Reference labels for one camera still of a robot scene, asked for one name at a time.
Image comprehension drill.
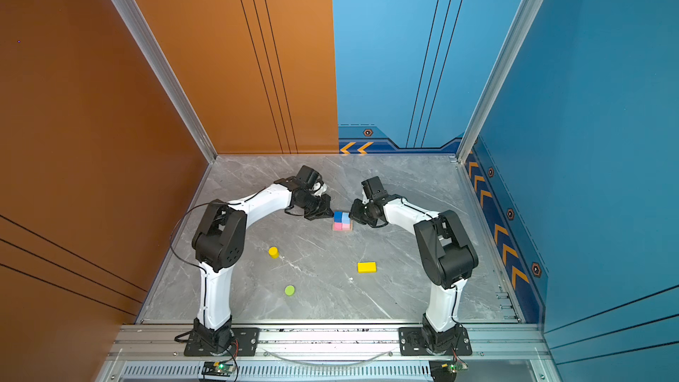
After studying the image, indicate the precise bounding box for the yellow rectangular block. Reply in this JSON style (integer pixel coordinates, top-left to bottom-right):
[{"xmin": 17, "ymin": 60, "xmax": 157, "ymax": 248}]
[{"xmin": 357, "ymin": 262, "xmax": 378, "ymax": 274}]

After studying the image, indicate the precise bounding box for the yellow cylinder block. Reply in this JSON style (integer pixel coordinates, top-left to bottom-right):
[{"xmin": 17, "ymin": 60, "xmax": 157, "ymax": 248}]
[{"xmin": 268, "ymin": 247, "xmax": 279, "ymax": 259}]

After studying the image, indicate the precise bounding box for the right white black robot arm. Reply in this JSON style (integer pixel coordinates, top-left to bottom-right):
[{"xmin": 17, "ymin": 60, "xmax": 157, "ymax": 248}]
[{"xmin": 349, "ymin": 196, "xmax": 479, "ymax": 357}]

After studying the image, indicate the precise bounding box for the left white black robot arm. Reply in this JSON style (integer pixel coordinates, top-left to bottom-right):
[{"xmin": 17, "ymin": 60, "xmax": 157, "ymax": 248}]
[{"xmin": 185, "ymin": 166, "xmax": 333, "ymax": 355}]

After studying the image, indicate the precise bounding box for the right green circuit board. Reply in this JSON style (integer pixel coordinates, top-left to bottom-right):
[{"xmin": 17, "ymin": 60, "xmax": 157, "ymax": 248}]
[{"xmin": 429, "ymin": 361, "xmax": 469, "ymax": 382}]

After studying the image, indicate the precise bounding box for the green circuit board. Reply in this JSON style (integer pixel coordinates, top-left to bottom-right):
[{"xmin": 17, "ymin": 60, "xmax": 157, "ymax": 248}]
[
  {"xmin": 200, "ymin": 361, "xmax": 238, "ymax": 381},
  {"xmin": 429, "ymin": 361, "xmax": 469, "ymax": 382}
]

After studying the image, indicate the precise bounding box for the left green circuit board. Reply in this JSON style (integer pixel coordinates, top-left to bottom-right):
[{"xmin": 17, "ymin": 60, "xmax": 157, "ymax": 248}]
[{"xmin": 200, "ymin": 361, "xmax": 238, "ymax": 381}]

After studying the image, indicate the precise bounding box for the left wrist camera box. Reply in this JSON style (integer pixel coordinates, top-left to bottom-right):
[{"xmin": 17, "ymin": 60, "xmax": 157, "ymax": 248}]
[{"xmin": 312, "ymin": 181, "xmax": 327, "ymax": 196}]

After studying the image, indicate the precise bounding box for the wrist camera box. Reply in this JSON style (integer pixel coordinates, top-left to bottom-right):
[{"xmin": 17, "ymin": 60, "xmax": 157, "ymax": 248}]
[
  {"xmin": 362, "ymin": 176, "xmax": 389, "ymax": 205},
  {"xmin": 312, "ymin": 181, "xmax": 327, "ymax": 196}
]

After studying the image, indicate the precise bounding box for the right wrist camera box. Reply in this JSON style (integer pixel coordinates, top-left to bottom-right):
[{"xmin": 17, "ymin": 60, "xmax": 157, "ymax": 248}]
[{"xmin": 362, "ymin": 176, "xmax": 389, "ymax": 205}]

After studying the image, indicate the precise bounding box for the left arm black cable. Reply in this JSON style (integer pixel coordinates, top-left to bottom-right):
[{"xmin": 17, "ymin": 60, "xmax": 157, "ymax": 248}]
[{"xmin": 168, "ymin": 185, "xmax": 272, "ymax": 269}]

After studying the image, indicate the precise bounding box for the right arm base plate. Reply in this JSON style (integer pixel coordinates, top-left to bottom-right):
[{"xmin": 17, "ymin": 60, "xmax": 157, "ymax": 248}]
[{"xmin": 398, "ymin": 326, "xmax": 473, "ymax": 357}]

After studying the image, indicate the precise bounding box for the clear cable on rail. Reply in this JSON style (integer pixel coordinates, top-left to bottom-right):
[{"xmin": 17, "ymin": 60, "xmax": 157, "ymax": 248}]
[{"xmin": 262, "ymin": 348, "xmax": 396, "ymax": 368}]

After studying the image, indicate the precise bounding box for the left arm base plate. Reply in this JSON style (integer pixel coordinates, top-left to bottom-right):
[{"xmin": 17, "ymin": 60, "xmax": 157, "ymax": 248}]
[{"xmin": 183, "ymin": 327, "xmax": 260, "ymax": 358}]

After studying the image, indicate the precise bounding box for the aluminium front rail frame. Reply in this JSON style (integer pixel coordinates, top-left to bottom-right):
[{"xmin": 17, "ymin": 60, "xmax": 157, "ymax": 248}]
[{"xmin": 97, "ymin": 321, "xmax": 561, "ymax": 381}]

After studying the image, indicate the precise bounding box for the right aluminium corner post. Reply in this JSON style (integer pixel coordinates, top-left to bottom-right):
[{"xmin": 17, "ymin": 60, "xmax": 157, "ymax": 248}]
[{"xmin": 456, "ymin": 0, "xmax": 544, "ymax": 164}]

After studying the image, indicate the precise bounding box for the aluminium corner post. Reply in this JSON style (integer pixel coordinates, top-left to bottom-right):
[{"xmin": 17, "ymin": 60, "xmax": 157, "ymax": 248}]
[
  {"xmin": 456, "ymin": 0, "xmax": 544, "ymax": 164},
  {"xmin": 111, "ymin": 0, "xmax": 217, "ymax": 164}
]

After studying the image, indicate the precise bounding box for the left aluminium corner post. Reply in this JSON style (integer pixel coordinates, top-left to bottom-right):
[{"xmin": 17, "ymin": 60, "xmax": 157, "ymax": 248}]
[{"xmin": 111, "ymin": 0, "xmax": 217, "ymax": 164}]

